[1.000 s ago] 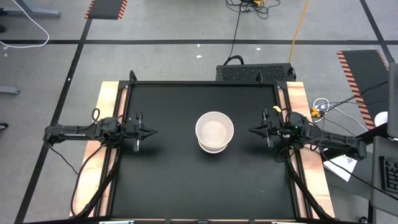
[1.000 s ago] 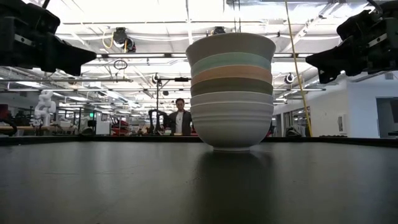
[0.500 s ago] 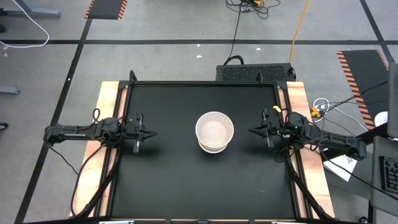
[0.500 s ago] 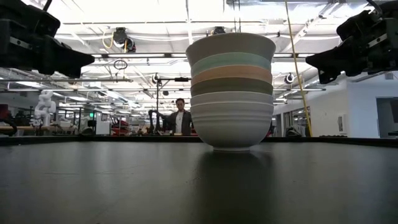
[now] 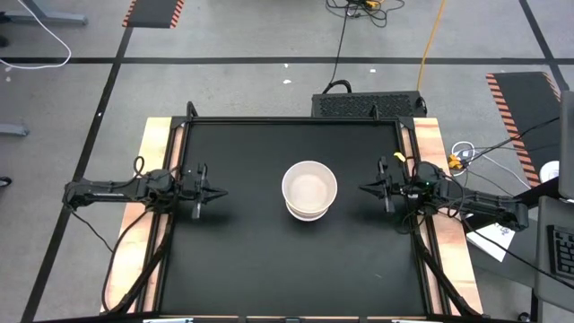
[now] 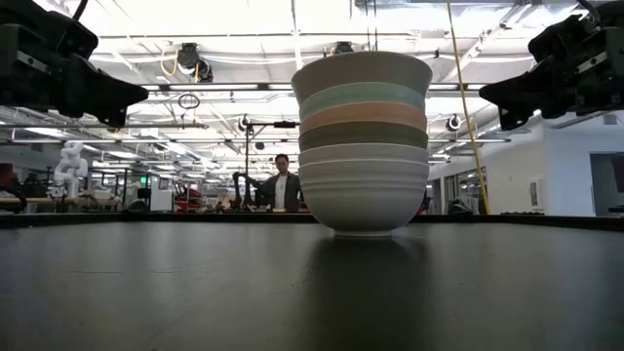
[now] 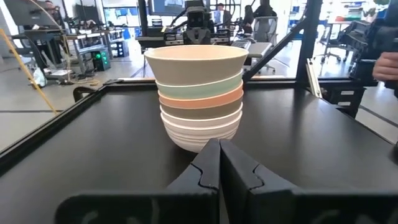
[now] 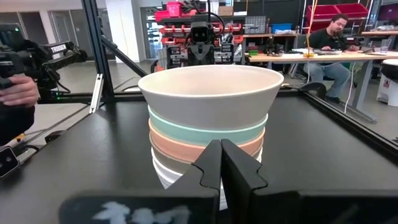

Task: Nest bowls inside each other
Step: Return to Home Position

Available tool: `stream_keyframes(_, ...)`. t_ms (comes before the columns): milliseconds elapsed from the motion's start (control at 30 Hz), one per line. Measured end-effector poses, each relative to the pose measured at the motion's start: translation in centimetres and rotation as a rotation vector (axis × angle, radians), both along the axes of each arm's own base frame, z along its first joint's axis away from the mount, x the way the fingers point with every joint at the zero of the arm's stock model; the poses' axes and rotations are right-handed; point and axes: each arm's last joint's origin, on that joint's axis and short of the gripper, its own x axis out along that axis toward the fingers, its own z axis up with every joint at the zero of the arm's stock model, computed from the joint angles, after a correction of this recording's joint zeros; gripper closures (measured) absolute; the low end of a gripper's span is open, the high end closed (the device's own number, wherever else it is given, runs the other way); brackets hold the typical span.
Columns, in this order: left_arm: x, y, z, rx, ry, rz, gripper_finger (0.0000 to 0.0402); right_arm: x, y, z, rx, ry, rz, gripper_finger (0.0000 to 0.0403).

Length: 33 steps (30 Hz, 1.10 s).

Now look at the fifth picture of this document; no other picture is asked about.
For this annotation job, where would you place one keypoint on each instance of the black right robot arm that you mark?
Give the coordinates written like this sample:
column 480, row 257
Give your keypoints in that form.
column 493, row 208

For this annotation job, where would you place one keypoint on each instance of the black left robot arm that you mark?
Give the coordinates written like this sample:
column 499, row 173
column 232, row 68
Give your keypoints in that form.
column 103, row 192

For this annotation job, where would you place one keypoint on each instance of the black perforated computer tower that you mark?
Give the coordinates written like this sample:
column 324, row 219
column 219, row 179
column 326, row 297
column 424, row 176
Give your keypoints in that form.
column 367, row 105

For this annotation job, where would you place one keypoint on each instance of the black keyboard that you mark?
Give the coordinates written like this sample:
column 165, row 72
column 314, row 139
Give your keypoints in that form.
column 562, row 251

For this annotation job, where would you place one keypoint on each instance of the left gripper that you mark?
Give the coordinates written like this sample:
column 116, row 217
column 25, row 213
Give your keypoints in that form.
column 197, row 188

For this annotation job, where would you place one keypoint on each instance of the silver frame bracket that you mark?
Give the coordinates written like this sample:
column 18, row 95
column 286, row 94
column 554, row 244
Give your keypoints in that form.
column 168, row 320
column 417, row 321

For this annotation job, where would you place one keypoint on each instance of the black shoe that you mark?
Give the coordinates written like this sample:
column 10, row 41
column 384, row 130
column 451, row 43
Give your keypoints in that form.
column 4, row 182

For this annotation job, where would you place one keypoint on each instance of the yellow plug connector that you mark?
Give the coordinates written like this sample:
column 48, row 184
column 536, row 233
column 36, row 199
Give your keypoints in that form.
column 455, row 162

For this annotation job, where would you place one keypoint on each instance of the grey desk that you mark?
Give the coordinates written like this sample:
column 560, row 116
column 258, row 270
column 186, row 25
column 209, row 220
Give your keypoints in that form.
column 556, row 296

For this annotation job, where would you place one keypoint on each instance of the large beige bowl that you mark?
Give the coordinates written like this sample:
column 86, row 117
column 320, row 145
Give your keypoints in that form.
column 309, row 186

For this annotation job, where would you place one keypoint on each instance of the white paper sheet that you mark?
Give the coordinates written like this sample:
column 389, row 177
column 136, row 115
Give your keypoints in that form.
column 491, row 244

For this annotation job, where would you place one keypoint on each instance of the grey monitor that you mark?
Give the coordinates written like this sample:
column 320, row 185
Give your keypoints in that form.
column 567, row 143

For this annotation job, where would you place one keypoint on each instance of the white round cup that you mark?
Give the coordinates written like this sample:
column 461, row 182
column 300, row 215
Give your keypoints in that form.
column 550, row 171

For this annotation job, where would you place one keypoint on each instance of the white ridged bowl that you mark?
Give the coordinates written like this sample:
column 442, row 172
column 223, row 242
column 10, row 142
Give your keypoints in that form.
column 309, row 218

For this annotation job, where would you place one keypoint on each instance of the hazard-striped black floor mat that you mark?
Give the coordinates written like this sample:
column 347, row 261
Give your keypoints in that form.
column 529, row 107
column 152, row 11

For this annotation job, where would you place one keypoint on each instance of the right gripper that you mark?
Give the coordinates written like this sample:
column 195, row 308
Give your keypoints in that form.
column 403, row 188

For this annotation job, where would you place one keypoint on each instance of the grey desk foot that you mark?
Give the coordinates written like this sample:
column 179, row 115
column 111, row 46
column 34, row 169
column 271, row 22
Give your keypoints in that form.
column 13, row 130
column 49, row 19

